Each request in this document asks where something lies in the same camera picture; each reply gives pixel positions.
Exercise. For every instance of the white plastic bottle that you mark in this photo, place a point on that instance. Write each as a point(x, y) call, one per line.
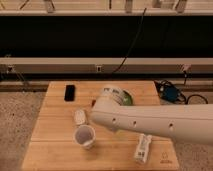
point(142, 149)

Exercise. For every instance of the blue device on floor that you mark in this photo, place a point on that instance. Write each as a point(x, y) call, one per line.
point(167, 91)

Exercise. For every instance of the wooden table board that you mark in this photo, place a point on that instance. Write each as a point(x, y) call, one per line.
point(52, 146)

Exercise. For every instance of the white wall outlet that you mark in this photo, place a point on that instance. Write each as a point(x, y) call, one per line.
point(99, 68)

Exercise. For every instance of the green bowl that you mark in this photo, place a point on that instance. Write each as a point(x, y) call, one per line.
point(128, 100)

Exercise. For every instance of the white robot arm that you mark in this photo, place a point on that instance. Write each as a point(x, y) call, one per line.
point(192, 123)

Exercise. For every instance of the small white box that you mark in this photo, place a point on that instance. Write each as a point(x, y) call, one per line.
point(80, 117)

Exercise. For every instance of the black smartphone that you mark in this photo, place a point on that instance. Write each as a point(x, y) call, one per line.
point(69, 93)

